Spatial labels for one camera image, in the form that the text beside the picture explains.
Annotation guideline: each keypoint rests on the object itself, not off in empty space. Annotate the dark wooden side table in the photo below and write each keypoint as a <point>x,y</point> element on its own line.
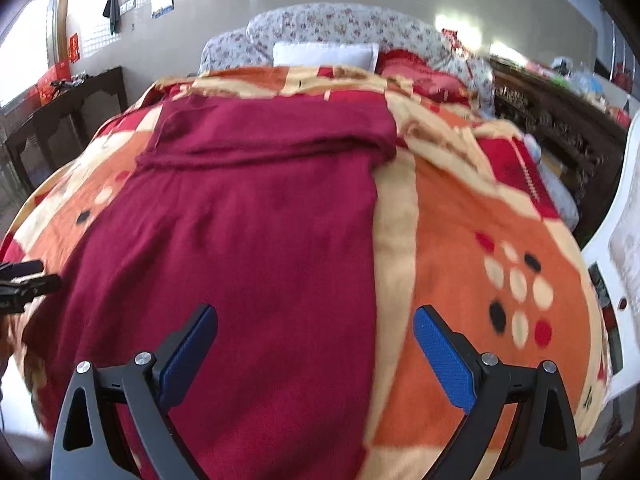
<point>65,105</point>

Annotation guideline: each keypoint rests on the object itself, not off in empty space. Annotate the red ruffled pillow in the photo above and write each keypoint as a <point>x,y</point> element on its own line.
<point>425,77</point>

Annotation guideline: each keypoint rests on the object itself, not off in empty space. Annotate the red wall sign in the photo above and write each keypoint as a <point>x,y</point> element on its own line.
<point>74,47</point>

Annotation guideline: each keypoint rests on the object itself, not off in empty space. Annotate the dark carved wooden cabinet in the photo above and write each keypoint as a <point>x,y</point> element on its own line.
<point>565,130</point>

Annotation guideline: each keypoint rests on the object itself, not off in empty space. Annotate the pastel plush toy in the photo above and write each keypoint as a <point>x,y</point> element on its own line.
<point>532,146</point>

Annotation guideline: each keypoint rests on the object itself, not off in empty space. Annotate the red gift box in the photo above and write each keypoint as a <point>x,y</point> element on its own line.
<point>54,80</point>

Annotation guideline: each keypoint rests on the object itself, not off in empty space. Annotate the floral bed sheet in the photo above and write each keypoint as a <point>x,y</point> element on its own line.
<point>560,190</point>

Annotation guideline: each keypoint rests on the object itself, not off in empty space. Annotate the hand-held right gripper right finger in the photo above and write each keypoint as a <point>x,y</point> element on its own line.
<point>442,355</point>

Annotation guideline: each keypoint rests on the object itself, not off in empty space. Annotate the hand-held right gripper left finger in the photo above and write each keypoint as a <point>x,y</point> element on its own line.
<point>187,355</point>

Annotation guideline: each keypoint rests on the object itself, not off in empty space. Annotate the dark hanging cloth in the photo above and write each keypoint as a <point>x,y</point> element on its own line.
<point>112,7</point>

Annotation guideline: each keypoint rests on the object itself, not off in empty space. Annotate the maroon knit garment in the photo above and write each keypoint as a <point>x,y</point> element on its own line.
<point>240,240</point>

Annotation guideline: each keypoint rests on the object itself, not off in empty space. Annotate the orange red checked blanket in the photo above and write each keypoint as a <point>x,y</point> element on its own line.
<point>450,210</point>

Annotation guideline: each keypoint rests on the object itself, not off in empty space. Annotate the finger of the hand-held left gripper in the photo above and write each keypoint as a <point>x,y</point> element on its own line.
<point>30,292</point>
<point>20,268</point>

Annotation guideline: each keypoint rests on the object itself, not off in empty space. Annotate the white pillow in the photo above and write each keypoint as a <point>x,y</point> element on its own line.
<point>325,53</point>

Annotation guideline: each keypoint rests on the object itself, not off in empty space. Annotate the floral padded headboard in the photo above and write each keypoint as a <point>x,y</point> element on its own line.
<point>340,22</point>

